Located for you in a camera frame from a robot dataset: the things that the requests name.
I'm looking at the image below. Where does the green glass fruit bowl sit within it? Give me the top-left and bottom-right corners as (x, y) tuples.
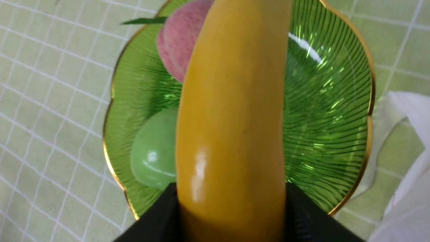
(102, 0), (375, 219)

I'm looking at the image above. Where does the white cloth bag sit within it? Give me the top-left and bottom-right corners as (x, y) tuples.
(349, 91), (430, 242)

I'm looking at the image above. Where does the yellow banana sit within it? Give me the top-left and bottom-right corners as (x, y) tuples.
(176, 0), (292, 242)

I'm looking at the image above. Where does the pink peach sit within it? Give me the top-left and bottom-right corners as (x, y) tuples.
(121, 0), (214, 84)

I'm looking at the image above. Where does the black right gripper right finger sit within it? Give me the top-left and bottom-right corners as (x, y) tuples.
(285, 183), (364, 242)

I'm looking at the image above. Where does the green apple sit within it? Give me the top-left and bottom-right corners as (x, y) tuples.
(130, 107), (178, 190)

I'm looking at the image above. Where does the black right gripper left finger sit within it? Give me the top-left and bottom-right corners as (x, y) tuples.
(114, 183), (184, 242)

